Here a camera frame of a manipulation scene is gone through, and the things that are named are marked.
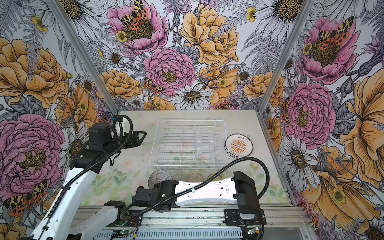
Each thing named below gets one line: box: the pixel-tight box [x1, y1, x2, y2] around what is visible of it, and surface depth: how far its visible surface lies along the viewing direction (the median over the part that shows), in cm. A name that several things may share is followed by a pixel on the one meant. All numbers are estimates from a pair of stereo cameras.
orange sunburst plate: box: [224, 133, 254, 158], surface depth 101 cm
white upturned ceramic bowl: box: [148, 170, 173, 189], surface depth 74 cm
